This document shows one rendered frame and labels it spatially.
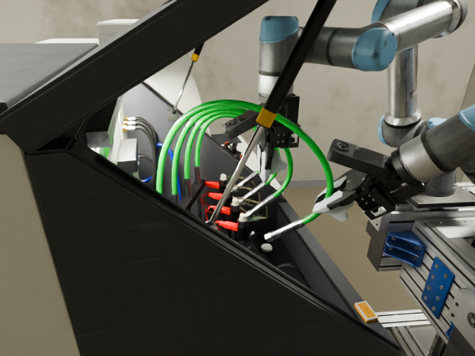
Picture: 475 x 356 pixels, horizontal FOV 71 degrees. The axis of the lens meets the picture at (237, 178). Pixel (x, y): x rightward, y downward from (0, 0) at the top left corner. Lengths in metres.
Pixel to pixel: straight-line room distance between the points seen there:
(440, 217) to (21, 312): 1.22
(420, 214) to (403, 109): 0.36
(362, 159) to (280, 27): 0.29
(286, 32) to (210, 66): 2.31
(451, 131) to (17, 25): 3.08
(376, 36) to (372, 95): 2.72
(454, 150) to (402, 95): 0.62
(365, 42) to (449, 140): 0.23
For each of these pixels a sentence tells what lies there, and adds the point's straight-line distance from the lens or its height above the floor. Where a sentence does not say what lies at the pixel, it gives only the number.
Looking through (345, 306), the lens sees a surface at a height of 0.93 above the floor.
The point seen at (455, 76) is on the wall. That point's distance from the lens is 3.79.
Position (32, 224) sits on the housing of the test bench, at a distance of 0.42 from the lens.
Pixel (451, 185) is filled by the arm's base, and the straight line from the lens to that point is 1.31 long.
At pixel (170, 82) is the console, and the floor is 1.39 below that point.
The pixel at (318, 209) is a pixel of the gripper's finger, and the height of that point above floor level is 1.21.
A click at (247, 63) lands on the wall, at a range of 3.01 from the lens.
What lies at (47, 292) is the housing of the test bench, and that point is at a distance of 0.47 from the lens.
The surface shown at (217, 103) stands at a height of 1.42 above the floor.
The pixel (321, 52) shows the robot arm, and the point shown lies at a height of 1.51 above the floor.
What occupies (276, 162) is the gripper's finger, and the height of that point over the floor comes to 1.27.
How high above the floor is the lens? 1.57
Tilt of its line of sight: 26 degrees down
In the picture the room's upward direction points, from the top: 1 degrees clockwise
